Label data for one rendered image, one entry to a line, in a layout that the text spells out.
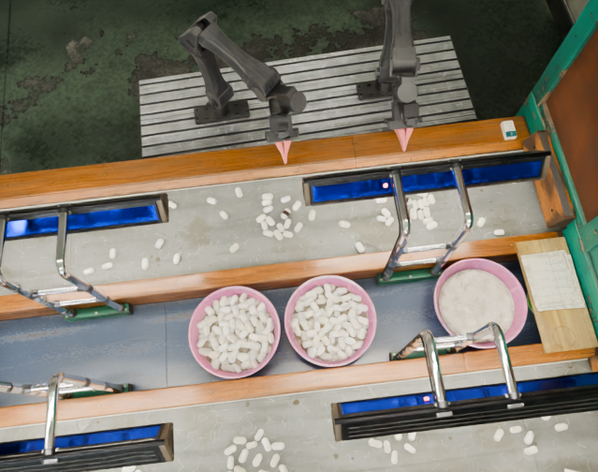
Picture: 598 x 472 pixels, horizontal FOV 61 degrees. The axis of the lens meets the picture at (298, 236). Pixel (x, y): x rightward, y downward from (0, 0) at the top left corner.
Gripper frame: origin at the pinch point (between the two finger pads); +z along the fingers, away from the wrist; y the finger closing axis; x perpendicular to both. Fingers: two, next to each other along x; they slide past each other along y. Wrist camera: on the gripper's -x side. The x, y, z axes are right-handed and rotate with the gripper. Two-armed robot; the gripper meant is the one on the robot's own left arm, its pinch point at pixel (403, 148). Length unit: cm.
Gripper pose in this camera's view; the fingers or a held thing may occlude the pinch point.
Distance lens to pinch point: 162.0
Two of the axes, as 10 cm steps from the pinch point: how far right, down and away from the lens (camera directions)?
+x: -0.5, -3.4, 9.4
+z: 1.0, 9.3, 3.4
